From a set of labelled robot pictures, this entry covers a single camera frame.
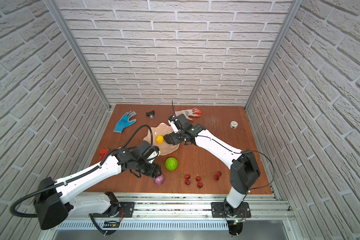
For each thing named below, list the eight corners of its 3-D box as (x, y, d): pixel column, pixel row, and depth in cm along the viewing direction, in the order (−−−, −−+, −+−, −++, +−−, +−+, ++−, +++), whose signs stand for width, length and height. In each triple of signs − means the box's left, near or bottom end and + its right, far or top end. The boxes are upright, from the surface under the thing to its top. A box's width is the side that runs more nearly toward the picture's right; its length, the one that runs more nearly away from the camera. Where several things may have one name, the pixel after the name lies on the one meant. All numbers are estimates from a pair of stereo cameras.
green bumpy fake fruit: (165, 171, 89) (164, 167, 83) (166, 161, 93) (165, 156, 87) (177, 171, 89) (177, 167, 83) (177, 161, 93) (177, 156, 87)
